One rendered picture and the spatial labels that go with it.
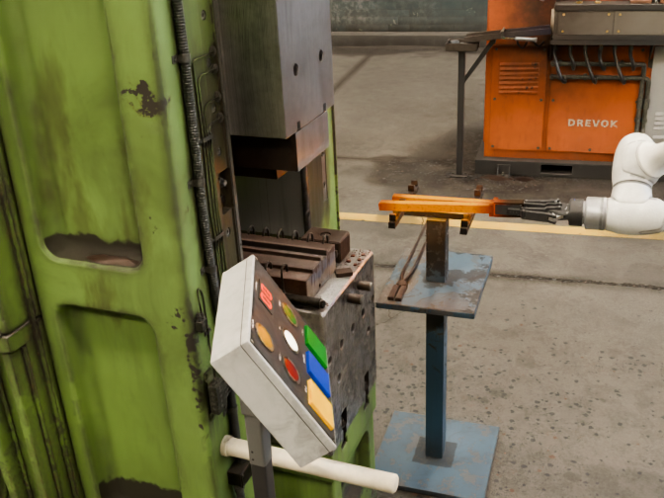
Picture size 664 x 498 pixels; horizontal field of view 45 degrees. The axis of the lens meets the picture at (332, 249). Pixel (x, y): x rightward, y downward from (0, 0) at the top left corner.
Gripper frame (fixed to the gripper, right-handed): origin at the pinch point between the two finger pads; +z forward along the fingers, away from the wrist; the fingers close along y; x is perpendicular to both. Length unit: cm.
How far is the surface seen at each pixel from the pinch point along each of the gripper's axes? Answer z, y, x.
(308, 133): 42, -39, 32
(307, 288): 44, -46, -6
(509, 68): 40, 308, -30
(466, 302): 11.2, -2.0, -30.4
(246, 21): 50, -51, 61
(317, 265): 43, -39, -3
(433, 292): 22.1, 1.7, -30.2
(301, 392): 23, -101, 3
